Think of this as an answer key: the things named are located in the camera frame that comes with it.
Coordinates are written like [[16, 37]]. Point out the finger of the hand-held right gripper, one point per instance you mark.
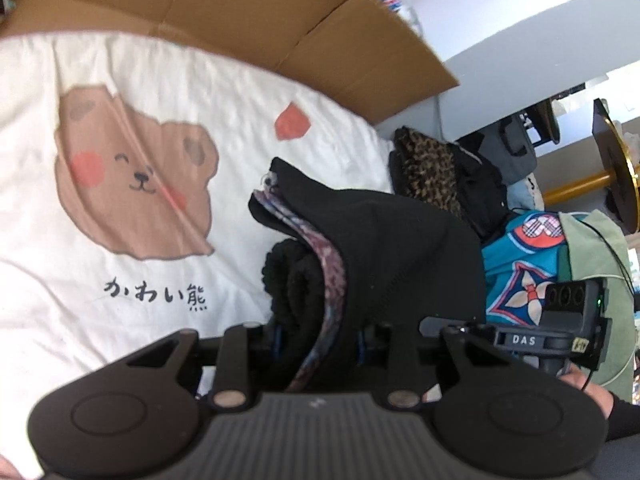
[[432, 325]]

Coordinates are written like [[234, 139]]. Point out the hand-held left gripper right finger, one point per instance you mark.
[[359, 352]]

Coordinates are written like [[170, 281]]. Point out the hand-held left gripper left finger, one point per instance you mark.
[[276, 347]]

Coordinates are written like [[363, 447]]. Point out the black pants with patterned lining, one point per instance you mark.
[[400, 250]]

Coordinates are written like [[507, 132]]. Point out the person's right forearm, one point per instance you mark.
[[625, 417]]

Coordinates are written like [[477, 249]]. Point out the person's right hand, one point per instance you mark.
[[595, 392]]

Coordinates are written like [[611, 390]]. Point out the teal printed garment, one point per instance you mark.
[[515, 265]]

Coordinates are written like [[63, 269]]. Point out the pale green cloth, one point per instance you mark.
[[595, 250]]

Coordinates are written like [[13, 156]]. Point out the black folded garment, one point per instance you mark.
[[480, 185]]

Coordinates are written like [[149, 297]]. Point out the leopard print garment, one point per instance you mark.
[[430, 170]]

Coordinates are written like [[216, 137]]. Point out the dark grey chair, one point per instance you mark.
[[517, 155]]

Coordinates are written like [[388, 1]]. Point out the black chair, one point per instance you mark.
[[545, 122]]

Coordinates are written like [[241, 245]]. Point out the cream bear printed blanket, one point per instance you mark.
[[75, 260]]

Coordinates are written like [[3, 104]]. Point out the cardboard box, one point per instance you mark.
[[225, 5]]

